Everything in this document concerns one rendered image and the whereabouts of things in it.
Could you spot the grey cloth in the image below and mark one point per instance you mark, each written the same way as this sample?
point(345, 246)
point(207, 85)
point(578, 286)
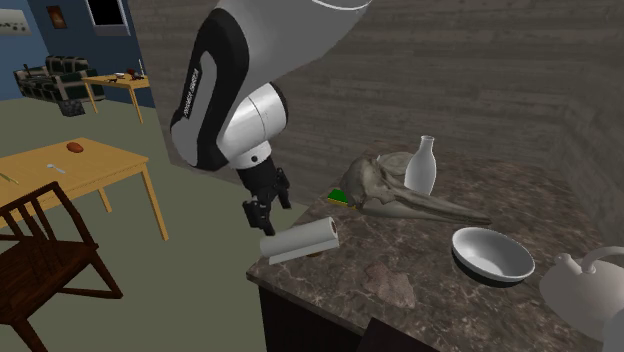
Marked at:
point(396, 162)

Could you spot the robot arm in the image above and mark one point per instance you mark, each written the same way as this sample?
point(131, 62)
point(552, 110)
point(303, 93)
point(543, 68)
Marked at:
point(273, 44)

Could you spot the small light wooden table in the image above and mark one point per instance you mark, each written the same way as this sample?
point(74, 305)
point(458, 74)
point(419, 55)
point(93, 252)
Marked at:
point(128, 83)

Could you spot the grey long animal skull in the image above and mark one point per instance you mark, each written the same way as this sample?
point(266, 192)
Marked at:
point(385, 192)

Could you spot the white bowl with dark base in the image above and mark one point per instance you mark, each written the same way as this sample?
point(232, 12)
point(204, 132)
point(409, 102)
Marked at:
point(490, 253)

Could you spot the dark counter cabinet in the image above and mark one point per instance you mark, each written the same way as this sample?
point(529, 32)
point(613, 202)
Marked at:
point(302, 326)

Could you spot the dark checkered floor cushion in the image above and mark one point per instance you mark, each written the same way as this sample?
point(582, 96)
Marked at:
point(71, 108)

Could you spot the dark window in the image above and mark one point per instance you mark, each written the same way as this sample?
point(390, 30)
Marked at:
point(107, 13)

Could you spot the white glass bottle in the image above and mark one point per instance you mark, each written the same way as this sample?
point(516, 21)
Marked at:
point(420, 170)

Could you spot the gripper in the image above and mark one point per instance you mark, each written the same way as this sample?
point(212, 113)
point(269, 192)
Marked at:
point(259, 181)

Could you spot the dark wooden chair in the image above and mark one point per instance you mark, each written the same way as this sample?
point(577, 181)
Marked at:
point(44, 258)

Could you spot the small brown wall picture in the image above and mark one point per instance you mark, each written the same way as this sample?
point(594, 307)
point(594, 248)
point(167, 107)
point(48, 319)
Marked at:
point(57, 17)

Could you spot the pale wide wall picture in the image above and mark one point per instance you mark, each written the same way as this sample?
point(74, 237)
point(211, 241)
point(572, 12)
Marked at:
point(13, 22)

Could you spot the white teapot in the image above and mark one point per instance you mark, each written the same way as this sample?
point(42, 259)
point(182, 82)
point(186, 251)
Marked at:
point(582, 292)

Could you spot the dark checkered sofa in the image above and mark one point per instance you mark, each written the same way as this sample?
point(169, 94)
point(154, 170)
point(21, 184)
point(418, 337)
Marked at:
point(53, 80)

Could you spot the brown flat bread slice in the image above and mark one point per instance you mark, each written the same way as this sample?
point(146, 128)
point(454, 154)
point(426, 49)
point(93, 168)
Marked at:
point(390, 285)

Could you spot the green sponge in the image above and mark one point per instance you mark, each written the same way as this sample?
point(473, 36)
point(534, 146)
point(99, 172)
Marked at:
point(339, 197)

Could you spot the large light wooden table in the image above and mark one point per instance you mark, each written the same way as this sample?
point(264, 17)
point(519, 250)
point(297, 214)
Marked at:
point(92, 166)

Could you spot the white paper towel roll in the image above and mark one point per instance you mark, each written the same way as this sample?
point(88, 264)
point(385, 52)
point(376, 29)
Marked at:
point(300, 239)

